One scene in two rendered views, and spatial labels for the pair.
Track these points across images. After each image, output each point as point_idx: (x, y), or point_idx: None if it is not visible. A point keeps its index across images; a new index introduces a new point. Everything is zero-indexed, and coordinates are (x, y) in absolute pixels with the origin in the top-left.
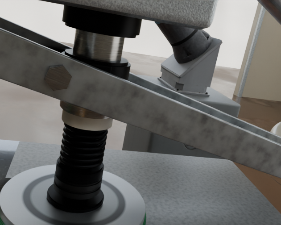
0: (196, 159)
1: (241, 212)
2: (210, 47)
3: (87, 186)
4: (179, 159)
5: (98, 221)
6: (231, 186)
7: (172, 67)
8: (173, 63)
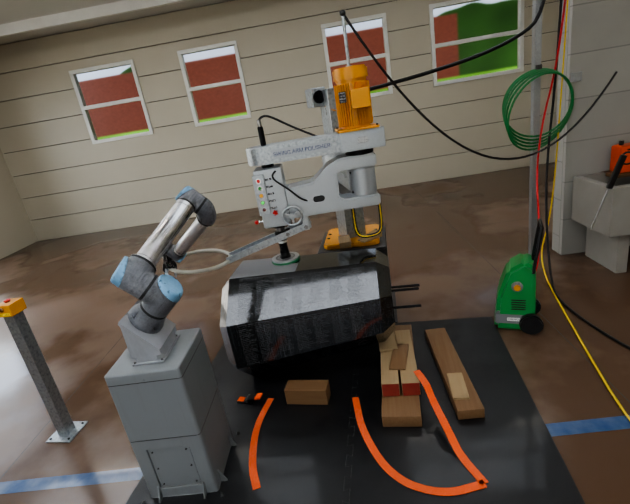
0: (242, 276)
1: (248, 265)
2: None
3: None
4: (248, 275)
5: None
6: (242, 270)
7: (165, 334)
8: (161, 334)
